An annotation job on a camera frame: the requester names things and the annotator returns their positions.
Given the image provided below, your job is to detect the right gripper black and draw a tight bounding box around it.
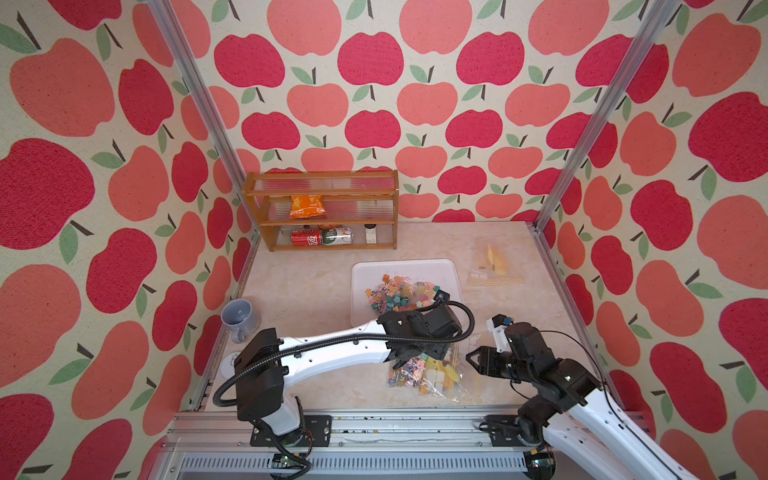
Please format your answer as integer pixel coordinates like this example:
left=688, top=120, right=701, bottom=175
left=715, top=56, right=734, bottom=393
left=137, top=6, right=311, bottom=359
left=463, top=342, right=530, bottom=384

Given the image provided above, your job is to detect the ziploc bag of colourful candies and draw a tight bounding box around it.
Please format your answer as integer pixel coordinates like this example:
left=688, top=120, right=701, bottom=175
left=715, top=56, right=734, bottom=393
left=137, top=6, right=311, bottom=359
left=467, top=237, right=524, bottom=287

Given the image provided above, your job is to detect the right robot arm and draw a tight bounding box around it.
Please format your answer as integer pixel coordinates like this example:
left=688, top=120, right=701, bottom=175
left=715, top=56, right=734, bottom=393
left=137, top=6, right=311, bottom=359
left=466, top=315, right=694, bottom=479

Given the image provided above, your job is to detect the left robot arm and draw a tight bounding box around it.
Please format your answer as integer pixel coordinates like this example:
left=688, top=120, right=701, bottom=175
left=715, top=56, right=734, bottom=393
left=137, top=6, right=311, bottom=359
left=212, top=290, right=476, bottom=441

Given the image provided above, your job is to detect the poured candies pile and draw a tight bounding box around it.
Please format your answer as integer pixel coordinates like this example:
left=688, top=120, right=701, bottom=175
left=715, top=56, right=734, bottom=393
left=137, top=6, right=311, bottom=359
left=365, top=274, right=439, bottom=315

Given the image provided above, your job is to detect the ziploc bag of yellow candies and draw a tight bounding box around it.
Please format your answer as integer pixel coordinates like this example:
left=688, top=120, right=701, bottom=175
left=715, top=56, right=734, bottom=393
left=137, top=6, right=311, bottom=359
left=418, top=345, right=477, bottom=404

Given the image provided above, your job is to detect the orange snack bag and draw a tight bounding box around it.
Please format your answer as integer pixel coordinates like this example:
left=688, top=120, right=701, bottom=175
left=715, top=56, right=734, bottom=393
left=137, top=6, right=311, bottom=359
left=289, top=194, right=327, bottom=220

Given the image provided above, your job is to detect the white plastic tray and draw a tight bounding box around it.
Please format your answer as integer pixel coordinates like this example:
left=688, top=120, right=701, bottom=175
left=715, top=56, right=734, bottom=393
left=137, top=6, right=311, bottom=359
left=350, top=259, right=464, bottom=326

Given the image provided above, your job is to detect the small white bottle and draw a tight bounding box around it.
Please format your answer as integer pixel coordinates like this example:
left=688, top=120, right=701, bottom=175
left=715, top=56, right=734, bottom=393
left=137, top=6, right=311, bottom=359
left=364, top=224, right=378, bottom=245

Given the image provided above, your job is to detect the green soda can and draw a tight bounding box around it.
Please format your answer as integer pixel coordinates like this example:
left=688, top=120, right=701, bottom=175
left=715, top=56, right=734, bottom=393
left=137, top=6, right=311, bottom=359
left=321, top=226, right=354, bottom=246

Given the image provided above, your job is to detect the wooden shelf rack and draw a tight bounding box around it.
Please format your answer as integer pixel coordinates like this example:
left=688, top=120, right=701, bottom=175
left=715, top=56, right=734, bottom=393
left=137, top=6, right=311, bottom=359
left=242, top=171, right=399, bottom=252

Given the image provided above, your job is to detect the red soda can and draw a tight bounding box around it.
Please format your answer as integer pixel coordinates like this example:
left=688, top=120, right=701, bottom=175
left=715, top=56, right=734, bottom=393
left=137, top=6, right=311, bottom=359
left=290, top=228, right=323, bottom=247

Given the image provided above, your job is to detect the grey blue mug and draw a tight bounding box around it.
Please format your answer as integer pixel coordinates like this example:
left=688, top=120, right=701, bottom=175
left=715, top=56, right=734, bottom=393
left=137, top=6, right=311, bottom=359
left=221, top=299, right=261, bottom=344

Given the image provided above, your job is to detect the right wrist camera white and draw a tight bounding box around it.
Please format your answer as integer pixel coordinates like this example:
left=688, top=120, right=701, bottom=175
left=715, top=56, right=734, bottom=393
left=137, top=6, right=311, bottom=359
left=486, top=314, right=513, bottom=352

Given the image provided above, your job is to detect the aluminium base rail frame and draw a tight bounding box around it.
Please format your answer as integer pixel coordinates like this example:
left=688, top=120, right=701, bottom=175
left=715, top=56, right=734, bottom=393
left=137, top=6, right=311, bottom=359
left=146, top=407, right=673, bottom=480

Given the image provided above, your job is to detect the right aluminium corner post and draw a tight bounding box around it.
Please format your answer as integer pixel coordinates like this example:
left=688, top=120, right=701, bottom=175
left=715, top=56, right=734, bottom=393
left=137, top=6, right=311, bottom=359
left=531, top=0, right=682, bottom=236

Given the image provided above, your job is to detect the aluminium corner post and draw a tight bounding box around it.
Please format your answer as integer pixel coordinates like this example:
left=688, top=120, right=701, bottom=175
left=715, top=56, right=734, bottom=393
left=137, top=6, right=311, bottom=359
left=148, top=0, right=246, bottom=189
left=531, top=0, right=682, bottom=236

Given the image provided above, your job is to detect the left aluminium corner post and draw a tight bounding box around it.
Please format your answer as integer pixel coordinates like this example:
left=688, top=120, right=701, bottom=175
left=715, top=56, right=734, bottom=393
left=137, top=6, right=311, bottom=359
left=148, top=0, right=246, bottom=189

